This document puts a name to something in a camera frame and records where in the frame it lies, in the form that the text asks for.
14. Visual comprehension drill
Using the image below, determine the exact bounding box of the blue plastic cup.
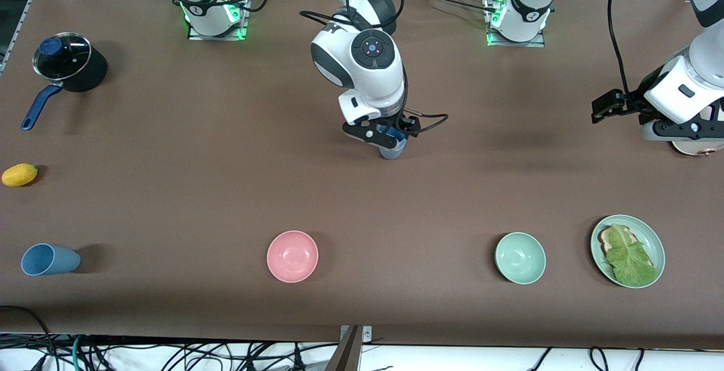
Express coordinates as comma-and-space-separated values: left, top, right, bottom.
21, 243, 81, 276
380, 136, 406, 161
378, 125, 408, 152

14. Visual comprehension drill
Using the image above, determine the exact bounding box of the pale green plate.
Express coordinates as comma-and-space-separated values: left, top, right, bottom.
591, 214, 666, 289

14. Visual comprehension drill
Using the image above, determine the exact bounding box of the toast bread slice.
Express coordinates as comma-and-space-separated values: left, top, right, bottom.
600, 227, 654, 267

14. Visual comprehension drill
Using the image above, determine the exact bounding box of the green lettuce leaf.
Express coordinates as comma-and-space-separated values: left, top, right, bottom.
605, 224, 660, 286

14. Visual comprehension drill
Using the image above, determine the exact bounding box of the pale green bowl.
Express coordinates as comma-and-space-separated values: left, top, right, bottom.
495, 232, 547, 285

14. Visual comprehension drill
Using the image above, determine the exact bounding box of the pink bowl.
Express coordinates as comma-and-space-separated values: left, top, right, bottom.
267, 230, 319, 283

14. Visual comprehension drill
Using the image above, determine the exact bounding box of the grey metal bar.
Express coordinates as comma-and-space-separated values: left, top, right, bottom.
325, 326, 363, 371

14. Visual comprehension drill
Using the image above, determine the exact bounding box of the glass lid blue knob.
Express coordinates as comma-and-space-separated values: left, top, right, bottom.
33, 33, 92, 81

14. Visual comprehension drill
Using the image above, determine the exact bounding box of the yellow lemon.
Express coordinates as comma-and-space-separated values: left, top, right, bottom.
2, 163, 39, 187

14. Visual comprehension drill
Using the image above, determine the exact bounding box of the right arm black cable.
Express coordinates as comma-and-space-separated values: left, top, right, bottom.
141, 0, 450, 134

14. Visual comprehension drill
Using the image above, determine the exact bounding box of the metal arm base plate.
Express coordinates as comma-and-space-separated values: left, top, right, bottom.
485, 0, 546, 48
187, 0, 251, 41

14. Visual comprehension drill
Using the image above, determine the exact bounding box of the small metal bracket plate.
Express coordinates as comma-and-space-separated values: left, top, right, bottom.
339, 326, 373, 342

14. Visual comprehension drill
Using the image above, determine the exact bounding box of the black pot blue handle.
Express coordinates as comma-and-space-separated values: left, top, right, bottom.
21, 32, 108, 131

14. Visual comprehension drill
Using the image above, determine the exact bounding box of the aluminium table edge rail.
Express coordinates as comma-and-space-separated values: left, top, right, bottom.
0, 0, 57, 77

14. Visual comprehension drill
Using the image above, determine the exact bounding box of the green cable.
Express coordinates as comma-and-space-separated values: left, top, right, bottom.
71, 335, 87, 371

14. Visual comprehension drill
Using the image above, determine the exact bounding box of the black floor cable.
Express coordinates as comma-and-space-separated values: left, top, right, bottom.
0, 305, 54, 355

